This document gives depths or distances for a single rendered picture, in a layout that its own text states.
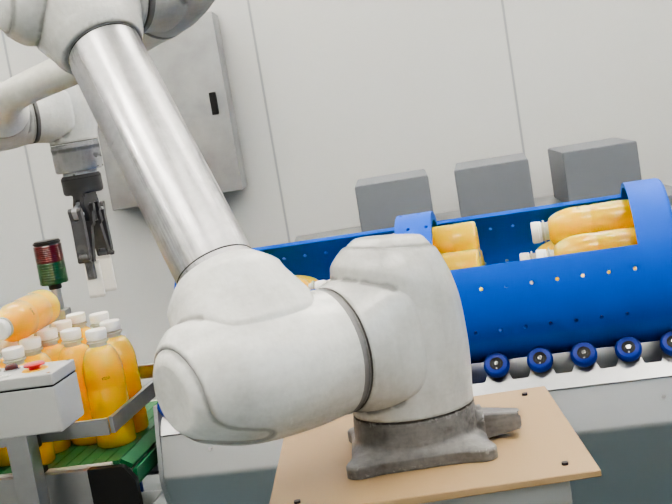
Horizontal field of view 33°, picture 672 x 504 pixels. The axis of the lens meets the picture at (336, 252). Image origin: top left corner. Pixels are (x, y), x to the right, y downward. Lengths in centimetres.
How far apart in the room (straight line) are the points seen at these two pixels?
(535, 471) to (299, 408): 28
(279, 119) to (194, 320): 406
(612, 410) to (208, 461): 72
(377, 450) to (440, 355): 14
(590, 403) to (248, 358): 90
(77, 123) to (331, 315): 96
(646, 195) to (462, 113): 337
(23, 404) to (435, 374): 82
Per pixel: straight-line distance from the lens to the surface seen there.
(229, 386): 121
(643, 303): 195
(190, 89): 512
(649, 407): 199
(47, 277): 261
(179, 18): 165
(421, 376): 134
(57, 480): 208
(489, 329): 195
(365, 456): 138
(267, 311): 125
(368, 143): 529
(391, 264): 133
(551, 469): 132
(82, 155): 214
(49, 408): 192
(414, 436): 137
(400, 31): 530
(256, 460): 206
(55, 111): 212
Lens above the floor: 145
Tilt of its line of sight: 7 degrees down
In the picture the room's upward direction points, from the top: 9 degrees counter-clockwise
